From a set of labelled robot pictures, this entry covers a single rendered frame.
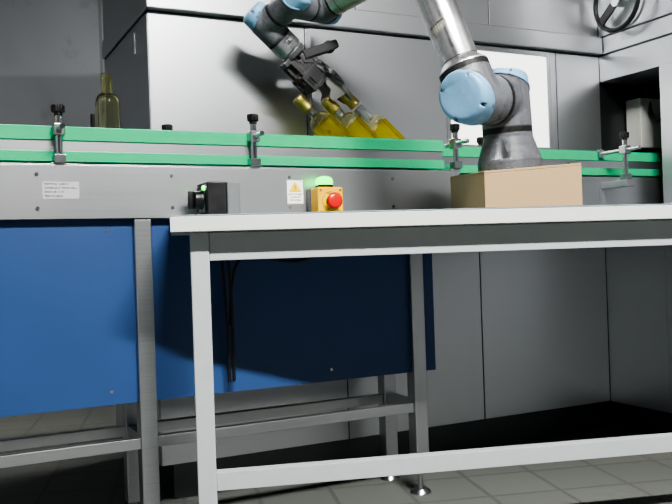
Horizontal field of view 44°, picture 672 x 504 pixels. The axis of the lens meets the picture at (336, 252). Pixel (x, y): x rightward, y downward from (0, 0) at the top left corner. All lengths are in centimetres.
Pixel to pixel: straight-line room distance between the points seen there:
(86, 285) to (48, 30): 335
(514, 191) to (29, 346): 113
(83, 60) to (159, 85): 279
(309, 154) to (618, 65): 135
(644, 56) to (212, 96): 147
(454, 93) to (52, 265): 96
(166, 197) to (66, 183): 23
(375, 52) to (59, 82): 284
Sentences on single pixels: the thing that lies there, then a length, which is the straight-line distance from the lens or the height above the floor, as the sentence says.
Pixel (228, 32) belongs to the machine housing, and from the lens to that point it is 242.
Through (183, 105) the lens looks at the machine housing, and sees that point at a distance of 233.
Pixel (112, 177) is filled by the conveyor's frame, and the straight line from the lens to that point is 194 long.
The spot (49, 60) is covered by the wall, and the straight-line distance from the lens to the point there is 512.
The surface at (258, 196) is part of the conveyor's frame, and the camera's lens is 204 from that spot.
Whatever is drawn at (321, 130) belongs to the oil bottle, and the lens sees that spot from 228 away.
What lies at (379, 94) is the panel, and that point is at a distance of 255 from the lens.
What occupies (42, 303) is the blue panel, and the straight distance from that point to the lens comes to 193.
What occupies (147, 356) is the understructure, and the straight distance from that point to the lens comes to 197.
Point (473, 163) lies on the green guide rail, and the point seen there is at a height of 92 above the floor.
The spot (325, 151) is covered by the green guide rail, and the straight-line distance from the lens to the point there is 215.
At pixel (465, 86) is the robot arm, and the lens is 182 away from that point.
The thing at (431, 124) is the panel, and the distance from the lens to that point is 263.
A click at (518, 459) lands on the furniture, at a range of 199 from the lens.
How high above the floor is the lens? 66
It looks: level
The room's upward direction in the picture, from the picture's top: 2 degrees counter-clockwise
